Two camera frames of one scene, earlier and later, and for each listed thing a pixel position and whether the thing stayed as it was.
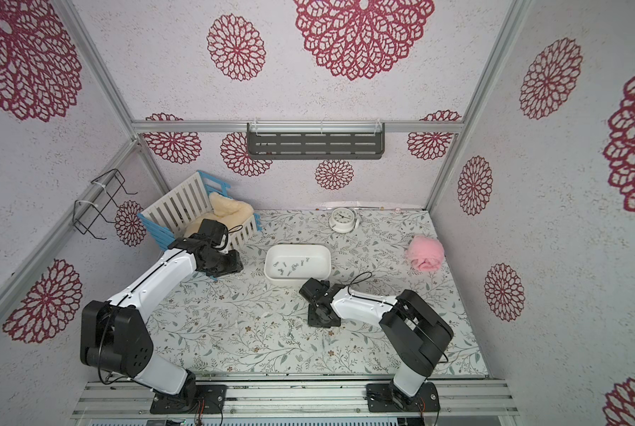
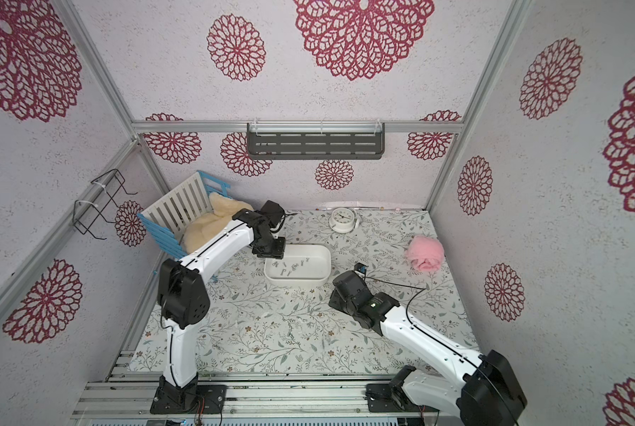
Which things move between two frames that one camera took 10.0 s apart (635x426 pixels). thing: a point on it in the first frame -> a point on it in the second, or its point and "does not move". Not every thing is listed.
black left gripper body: x=223 y=264 -> x=270 y=247
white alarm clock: x=343 y=220 does not move
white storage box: x=297 y=262 does not move
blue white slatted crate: x=164 y=218 does not move
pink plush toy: x=425 y=253 does not move
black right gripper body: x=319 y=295 -> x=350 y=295
